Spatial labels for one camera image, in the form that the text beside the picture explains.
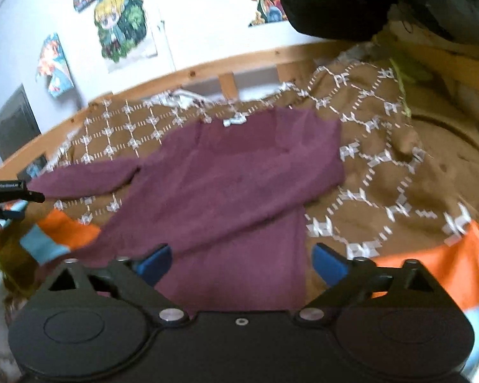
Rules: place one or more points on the wooden bed frame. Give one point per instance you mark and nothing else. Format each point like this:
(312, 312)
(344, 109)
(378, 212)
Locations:
(207, 70)

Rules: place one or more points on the blond cartoon figure wall poster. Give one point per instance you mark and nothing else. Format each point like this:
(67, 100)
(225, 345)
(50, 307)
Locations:
(121, 24)

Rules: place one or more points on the white patterned bed sheet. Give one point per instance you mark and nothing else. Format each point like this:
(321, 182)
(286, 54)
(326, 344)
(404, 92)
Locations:
(187, 95)

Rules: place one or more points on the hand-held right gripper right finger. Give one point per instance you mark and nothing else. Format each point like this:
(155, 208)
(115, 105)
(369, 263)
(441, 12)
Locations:
(329, 265)

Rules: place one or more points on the orange blue wall poster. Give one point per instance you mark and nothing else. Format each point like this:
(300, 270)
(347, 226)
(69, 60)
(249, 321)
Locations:
(56, 68)

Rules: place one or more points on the yellow-green cloth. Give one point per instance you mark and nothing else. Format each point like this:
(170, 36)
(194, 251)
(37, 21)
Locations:
(401, 83)

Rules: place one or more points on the dark grey wall panel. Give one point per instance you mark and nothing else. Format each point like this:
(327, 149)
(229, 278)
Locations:
(14, 123)

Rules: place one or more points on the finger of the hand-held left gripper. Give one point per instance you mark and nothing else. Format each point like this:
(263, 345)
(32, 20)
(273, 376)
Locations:
(35, 197)

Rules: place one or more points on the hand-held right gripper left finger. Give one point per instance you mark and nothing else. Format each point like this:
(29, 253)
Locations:
(156, 261)

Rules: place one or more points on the brown printed blanket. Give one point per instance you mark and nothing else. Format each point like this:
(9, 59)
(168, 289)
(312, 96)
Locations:
(383, 191)

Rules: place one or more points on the maroon sweater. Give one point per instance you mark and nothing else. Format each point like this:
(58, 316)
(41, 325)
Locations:
(223, 191)

